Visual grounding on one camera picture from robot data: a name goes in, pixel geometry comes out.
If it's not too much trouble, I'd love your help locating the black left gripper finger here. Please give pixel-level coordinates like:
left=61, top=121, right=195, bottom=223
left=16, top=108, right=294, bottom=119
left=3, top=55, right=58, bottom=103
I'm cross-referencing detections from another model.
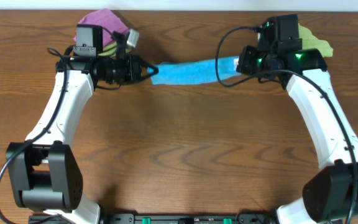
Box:
left=140, top=72, right=158, bottom=82
left=140, top=59, right=158, bottom=72

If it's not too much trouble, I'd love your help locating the blue microfiber cloth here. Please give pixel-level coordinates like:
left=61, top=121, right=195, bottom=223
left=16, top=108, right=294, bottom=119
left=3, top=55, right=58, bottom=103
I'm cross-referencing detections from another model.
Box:
left=151, top=56, right=240, bottom=85

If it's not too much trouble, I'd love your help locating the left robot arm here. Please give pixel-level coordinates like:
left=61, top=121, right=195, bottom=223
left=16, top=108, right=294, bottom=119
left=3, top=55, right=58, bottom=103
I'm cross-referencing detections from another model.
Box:
left=2, top=24, right=150, bottom=223

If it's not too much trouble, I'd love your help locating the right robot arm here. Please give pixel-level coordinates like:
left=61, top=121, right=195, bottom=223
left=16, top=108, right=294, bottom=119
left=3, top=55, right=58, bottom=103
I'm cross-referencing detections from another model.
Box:
left=237, top=14, right=358, bottom=223

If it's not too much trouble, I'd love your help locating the green folded cloth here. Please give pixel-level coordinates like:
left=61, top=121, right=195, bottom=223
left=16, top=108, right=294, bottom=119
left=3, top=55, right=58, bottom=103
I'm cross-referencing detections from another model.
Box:
left=98, top=42, right=132, bottom=58

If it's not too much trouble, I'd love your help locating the purple folded cloth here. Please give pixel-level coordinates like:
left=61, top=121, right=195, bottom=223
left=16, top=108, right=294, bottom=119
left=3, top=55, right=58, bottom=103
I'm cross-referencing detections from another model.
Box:
left=78, top=9, right=129, bottom=34

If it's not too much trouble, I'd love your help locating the crumpled green cloth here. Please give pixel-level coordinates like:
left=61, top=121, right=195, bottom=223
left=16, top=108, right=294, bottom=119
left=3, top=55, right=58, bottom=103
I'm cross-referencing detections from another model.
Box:
left=298, top=24, right=334, bottom=57

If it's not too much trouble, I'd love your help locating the right black cable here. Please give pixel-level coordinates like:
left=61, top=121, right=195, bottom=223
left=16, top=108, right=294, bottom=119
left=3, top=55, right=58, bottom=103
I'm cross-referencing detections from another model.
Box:
left=214, top=26, right=358, bottom=224

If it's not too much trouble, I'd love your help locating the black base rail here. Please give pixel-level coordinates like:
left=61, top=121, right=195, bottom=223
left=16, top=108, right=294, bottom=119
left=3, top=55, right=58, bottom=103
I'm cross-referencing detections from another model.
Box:
left=28, top=212, right=344, bottom=224

